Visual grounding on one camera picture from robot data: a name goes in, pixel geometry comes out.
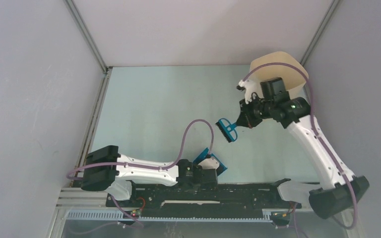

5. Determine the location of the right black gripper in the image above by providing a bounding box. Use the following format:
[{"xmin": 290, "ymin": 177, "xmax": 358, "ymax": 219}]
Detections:
[{"xmin": 237, "ymin": 94, "xmax": 274, "ymax": 128}]

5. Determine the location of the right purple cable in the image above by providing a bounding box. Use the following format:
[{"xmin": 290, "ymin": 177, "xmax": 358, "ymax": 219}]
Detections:
[{"xmin": 242, "ymin": 62, "xmax": 359, "ymax": 230}]

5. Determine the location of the blue hand brush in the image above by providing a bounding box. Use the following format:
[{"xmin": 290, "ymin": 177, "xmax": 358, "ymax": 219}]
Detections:
[{"xmin": 215, "ymin": 118, "xmax": 238, "ymax": 143}]

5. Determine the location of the beige waste bin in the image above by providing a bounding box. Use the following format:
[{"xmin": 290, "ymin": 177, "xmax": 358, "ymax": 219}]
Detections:
[{"xmin": 249, "ymin": 51, "xmax": 309, "ymax": 99}]

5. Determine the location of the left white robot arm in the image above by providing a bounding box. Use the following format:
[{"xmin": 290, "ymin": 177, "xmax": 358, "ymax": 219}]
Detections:
[{"xmin": 81, "ymin": 145, "xmax": 227, "ymax": 207}]

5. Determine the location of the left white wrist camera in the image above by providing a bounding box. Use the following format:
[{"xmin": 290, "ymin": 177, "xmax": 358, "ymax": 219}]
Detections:
[{"xmin": 199, "ymin": 157, "xmax": 220, "ymax": 170}]

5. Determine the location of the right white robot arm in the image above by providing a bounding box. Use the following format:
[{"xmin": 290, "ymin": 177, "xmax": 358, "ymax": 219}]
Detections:
[{"xmin": 236, "ymin": 77, "xmax": 370, "ymax": 219}]

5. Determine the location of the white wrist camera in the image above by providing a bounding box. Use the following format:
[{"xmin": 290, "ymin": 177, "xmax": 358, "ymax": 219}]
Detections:
[
  {"xmin": 236, "ymin": 79, "xmax": 263, "ymax": 104},
  {"xmin": 199, "ymin": 157, "xmax": 220, "ymax": 170}
]

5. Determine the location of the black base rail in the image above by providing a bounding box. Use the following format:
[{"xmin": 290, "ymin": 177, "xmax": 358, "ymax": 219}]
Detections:
[{"xmin": 118, "ymin": 183, "xmax": 294, "ymax": 220}]

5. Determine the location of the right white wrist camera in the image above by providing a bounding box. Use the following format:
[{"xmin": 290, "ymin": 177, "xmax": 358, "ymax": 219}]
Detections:
[{"xmin": 236, "ymin": 79, "xmax": 263, "ymax": 104}]

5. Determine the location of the blue plastic dustpan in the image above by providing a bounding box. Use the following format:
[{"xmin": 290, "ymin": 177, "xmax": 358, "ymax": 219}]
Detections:
[{"xmin": 193, "ymin": 148, "xmax": 228, "ymax": 176}]

